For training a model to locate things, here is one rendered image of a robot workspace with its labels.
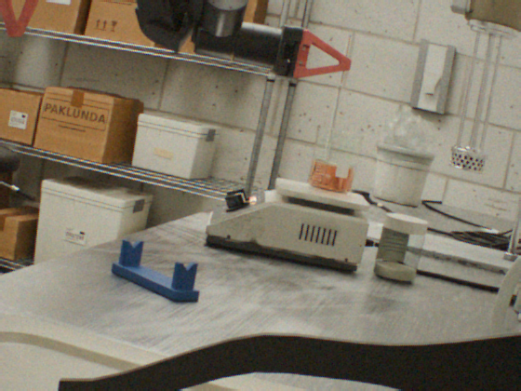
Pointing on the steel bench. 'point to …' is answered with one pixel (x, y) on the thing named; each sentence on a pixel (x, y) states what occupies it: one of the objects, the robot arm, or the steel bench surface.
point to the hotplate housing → (295, 231)
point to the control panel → (236, 209)
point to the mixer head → (490, 16)
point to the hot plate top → (319, 195)
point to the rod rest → (179, 288)
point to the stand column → (514, 236)
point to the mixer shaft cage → (467, 157)
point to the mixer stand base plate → (455, 250)
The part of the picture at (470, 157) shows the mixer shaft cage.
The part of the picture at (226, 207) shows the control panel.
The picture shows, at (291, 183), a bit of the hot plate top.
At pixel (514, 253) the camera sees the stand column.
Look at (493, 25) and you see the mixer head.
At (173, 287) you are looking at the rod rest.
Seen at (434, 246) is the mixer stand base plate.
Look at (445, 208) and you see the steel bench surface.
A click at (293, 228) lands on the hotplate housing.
